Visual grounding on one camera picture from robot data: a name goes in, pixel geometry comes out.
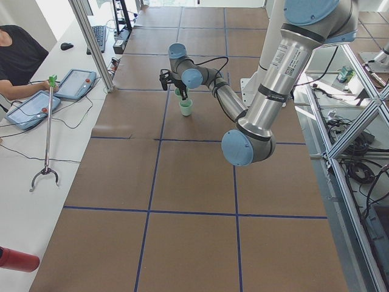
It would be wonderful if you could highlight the far blue teach pendant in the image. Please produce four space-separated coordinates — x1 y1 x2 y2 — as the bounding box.
54 69 97 100

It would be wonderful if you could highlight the brown paper table cover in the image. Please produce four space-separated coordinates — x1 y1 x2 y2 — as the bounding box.
31 7 348 291

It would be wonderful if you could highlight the white camera mast pedestal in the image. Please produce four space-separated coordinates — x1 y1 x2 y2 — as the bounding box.
239 0 288 108

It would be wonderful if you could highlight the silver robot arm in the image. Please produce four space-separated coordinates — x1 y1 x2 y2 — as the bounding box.
167 1 359 166

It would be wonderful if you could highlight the aluminium frame post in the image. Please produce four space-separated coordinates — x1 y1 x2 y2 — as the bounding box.
68 0 114 92

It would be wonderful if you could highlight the red bottle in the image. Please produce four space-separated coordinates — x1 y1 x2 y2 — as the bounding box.
1 247 40 273

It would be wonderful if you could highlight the black computer mouse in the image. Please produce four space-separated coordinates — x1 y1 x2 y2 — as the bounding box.
60 43 74 51

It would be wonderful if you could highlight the blue teach pendant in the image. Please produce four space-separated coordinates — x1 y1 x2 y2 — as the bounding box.
54 69 97 100
5 90 50 130

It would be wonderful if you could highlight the silver reacher grabber tool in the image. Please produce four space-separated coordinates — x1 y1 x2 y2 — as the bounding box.
29 75 59 192

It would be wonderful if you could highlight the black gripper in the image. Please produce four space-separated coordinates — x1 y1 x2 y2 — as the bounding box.
171 74 188 100

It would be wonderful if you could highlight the near blue teach pendant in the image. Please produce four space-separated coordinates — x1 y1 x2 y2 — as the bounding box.
5 90 50 130

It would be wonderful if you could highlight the mint green cup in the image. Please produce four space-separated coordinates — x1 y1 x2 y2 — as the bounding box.
179 99 193 117
174 88 190 105

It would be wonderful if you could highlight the person in black shirt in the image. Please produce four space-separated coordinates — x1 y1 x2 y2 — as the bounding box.
1 25 50 100

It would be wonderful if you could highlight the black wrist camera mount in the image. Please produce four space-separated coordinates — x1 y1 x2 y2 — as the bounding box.
159 69 173 91

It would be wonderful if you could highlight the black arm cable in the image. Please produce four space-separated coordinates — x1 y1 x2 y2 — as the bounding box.
194 55 230 98

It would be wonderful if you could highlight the black keyboard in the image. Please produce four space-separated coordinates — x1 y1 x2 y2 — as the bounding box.
91 26 106 53

